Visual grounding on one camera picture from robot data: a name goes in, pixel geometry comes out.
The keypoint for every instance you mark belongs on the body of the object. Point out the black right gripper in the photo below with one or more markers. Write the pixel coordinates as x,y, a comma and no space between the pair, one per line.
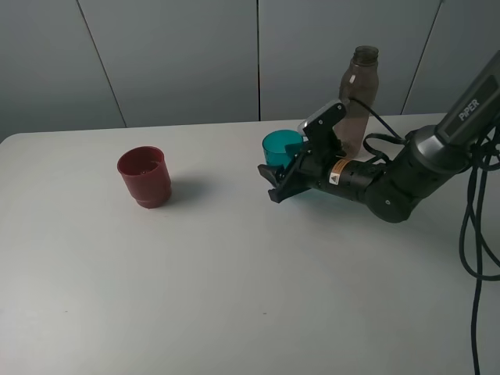
312,166

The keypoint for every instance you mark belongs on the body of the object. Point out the teal transparent plastic cup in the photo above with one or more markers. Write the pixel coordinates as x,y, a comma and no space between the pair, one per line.
274,146

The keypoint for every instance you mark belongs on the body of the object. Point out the smoky transparent water bottle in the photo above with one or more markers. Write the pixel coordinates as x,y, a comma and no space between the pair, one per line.
359,83

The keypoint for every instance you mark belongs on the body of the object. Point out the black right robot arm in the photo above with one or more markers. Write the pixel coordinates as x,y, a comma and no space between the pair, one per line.
392,188

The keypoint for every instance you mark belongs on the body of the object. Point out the red plastic cup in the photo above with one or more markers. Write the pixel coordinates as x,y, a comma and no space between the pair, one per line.
146,176

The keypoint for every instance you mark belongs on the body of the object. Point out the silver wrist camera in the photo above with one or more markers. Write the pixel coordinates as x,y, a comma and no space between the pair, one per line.
333,104

